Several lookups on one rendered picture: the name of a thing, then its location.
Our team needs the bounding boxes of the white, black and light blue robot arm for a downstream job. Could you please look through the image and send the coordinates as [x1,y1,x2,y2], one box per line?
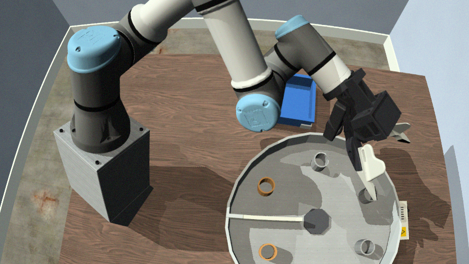
[67,0,351,153]

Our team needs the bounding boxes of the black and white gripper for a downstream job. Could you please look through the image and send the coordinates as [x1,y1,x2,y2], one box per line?
[323,68,411,200]

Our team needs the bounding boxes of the blue crate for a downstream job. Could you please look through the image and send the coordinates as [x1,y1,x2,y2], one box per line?
[277,74,316,129]

